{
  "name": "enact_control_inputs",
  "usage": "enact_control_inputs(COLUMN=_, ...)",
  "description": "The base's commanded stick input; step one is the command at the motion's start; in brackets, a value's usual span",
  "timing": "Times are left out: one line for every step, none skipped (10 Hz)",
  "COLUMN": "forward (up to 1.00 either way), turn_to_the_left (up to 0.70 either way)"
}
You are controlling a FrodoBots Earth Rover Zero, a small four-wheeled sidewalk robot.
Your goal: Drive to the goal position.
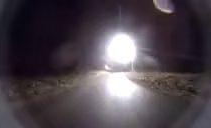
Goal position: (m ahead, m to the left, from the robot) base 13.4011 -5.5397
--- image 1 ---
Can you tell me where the street lamp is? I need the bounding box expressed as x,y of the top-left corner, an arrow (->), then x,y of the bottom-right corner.
106,6 -> 138,73

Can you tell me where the grey asphalt road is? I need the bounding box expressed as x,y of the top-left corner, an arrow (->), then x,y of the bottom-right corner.
24,70 -> 194,128

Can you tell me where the pale rough roadside verge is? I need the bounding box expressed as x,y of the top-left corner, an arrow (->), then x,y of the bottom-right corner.
7,71 -> 101,101
126,70 -> 202,98

